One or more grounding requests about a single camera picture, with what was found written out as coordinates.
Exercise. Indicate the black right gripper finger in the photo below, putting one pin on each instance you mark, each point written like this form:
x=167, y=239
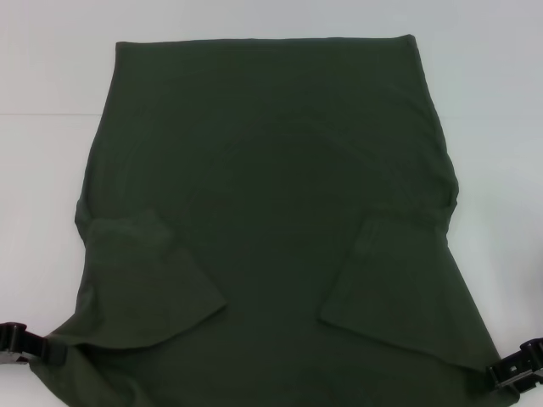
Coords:
x=526, y=377
x=517, y=360

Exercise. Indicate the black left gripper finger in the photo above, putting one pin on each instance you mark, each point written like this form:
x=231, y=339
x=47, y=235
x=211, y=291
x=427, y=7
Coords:
x=12, y=359
x=29, y=345

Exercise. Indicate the dark green shirt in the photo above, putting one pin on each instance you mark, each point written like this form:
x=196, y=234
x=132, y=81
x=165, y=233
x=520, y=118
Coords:
x=271, y=169

